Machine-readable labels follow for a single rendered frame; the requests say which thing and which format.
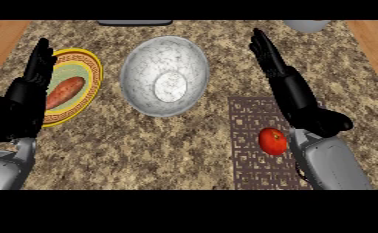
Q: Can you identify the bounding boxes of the dark patterned placemat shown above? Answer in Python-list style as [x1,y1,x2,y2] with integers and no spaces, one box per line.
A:
[228,96,328,191]

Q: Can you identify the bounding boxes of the pale grey round container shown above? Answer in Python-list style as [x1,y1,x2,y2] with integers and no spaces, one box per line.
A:
[281,19,332,34]

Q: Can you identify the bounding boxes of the red tomato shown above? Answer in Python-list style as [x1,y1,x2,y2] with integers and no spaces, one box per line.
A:
[259,127,290,157]

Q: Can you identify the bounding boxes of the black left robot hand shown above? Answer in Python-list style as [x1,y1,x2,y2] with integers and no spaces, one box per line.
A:
[0,37,59,143]

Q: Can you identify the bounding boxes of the white marble bowl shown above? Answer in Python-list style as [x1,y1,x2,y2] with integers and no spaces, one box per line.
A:
[118,35,211,118]

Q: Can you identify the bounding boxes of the brown sweet potato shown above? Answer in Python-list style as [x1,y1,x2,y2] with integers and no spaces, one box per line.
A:
[44,76,87,111]

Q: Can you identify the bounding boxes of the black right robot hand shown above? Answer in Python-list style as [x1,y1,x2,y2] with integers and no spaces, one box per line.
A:
[248,27,354,139]

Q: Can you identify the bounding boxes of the yellow patterned plate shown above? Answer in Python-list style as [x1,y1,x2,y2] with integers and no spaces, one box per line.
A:
[40,48,105,129]

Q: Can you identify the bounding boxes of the dark grey flat appliance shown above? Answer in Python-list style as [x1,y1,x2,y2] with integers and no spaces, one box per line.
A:
[96,19,174,27]

